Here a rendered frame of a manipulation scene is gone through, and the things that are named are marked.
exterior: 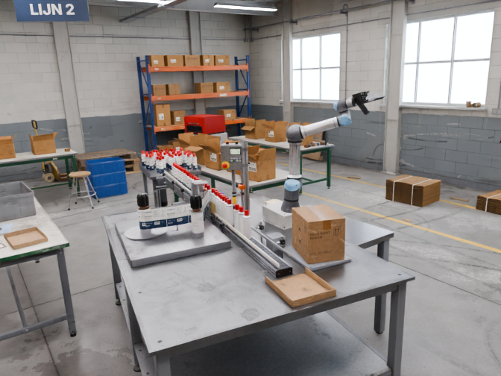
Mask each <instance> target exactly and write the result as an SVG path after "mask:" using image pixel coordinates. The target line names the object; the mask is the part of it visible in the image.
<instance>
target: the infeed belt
mask: <svg viewBox="0 0 501 376"><path fill-rule="evenodd" d="M225 227H226V228H228V229H229V230H230V231H231V232H233V233H234V234H235V235H236V236H237V237H238V238H240V239H241V240H242V241H243V242H244V243H246V244H247V245H248V246H249V247H251V248H252V249H253V250H254V251H255V252H256V253H257V254H258V255H260V256H261V257H262V258H263V259H265V260H266V261H267V262H268V263H270V264H271V265H272V266H273V267H274V268H275V269H276V270H278V271H279V270H282V269H287V268H291V267H290V266H289V265H287V264H286V263H284V262H283V261H282V260H281V259H280V258H279V257H277V256H276V255H275V254H273V253H272V252H271V251H269V250H268V249H267V248H266V247H264V246H263V245H262V244H260V243H259V242H257V241H256V240H255V239H254V238H253V237H251V239H249V240H250V241H251V242H252V243H254V244H255V245H256V246H258V247H259V248H260V249H262V250H263V251H264V252H265V253H266V254H267V255H268V256H270V257H271V258H272V259H274V260H275V261H276V262H278V263H279V264H280V267H279V268H277V267H276V266H275V265H274V264H273V263H272V262H271V261H269V260H268V259H267V258H266V257H264V256H263V255H262V254H260V253H259V252H258V251H257V250H256V249H255V248H254V247H252V246H251V245H250V244H249V243H247V242H246V241H245V240H243V239H242V238H241V237H240V236H239V235H238V234H237V233H235V232H234V231H233V230H231V229H230V228H229V227H228V226H225Z"/></svg>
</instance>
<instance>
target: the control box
mask: <svg viewBox="0 0 501 376"><path fill-rule="evenodd" d="M230 148H241V155H230ZM230 157H242V145H240V143H238V145H235V143H229V145H226V143H223V144H222V145H221V169H222V170H243V164H242V161H241V162H230ZM224 163H226V164H227V168H226V169H225V168H223V166H222V165H223V164H224Z"/></svg>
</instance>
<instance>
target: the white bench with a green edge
mask: <svg viewBox="0 0 501 376"><path fill-rule="evenodd" d="M34 202H35V206H36V211H37V214H36V215H35V216H28V217H24V218H20V219H13V220H9V221H5V222H0V225H6V224H12V223H13V227H12V228H11V230H10V232H14V231H20V230H24V229H27V228H32V227H36V226H37V227H38V228H39V229H40V230H41V231H42V232H43V233H44V234H45V235H46V236H47V237H48V242H42V243H40V244H36V245H31V246H28V247H24V248H19V249H16V250H14V249H13V248H12V247H11V246H10V244H9V243H8V242H7V240H6V239H5V238H4V234H2V235H0V239H1V240H2V241H3V242H2V243H3V244H4V245H6V246H7V247H4V248H0V268H4V267H6V270H7V275H8V277H9V280H10V285H11V287H12V290H13V295H14V298H15V300H16V305H17V307H18V311H19V315H20V318H21V320H22V325H23V328H20V329H17V330H12V331H10V332H7V333H3V334H0V341H3V340H6V339H9V338H12V337H15V336H19V335H22V334H24V333H28V332H31V331H33V330H37V329H40V328H44V327H47V326H49V325H53V324H56V323H58V322H61V321H64V320H67V323H68V328H69V333H70V337H73V336H76V332H77V330H76V325H75V317H74V311H73V306H72V297H71V293H70V288H69V279H68V274H67V269H66V260H65V255H64V250H63V248H65V247H69V246H70V245H69V241H68V240H67V239H66V238H65V237H64V235H63V234H62V233H61V231H60V230H59V228H58V227H57V226H56V224H55V223H54V222H53V221H52V219H51V218H50V216H49V215H48V214H47V212H46V211H45V210H44V209H43V208H42V206H41V205H40V203H39V202H38V200H36V198H35V197H34ZM53 255H57V264H58V269H59V273H60V282H61V286H62V291H63V300H64V304H65V309H66V314H63V315H61V316H57V317H54V318H51V319H47V320H45V321H42V322H38V323H36V324H33V325H29V326H28V323H27V320H26V318H25V314H24V311H23V309H22V305H21V301H20V299H19V295H18V292H17V290H16V286H15V283H14V280H13V276H12V274H11V271H10V266H12V265H16V264H20V263H25V262H28V261H32V260H36V262H35V263H39V262H40V261H39V259H41V258H44V257H50V256H53Z"/></svg>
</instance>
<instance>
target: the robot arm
mask: <svg viewBox="0 0 501 376"><path fill-rule="evenodd" d="M384 97H385V96H383V97H379V94H378V92H375V93H374V95H373V96H371V94H370V91H367V92H365V91H364V92H361V93H357V94H353V95H352V97H349V98H344V99H342V100H338V101H335V102H334V104H333V107H334V109H335V111H338V113H339V116H337V117H334V118H331V119H327V120H324V121H321V122H316V123H314V124H311V125H306V126H300V125H291V126H290V127H289V128H288V129H287V131H286V138H287V139H288V144H289V174H288V175H287V181H286V182H285V184H284V199H283V203H282V206H281V210H282V211H283V212H285V213H292V208H293V207H299V206H300V205H299V192H300V189H301V187H302V176H301V175H300V144H301V143H302V142H303V139H304V138H305V137H307V136H309V135H312V134H316V133H320V132H322V131H327V130H330V129H333V128H337V127H341V126H347V125H351V124H352V122H351V118H350V112H349V109H348V108H352V107H355V106H357V105H358V106H359V108H360V109H361V110H362V112H363V113H364V114H365V115H366V114H369V113H370V111H369V110H368V109H367V108H366V106H365V105H364V104H366V103H369V102H371V101H377V100H380V99H383V98H384Z"/></svg>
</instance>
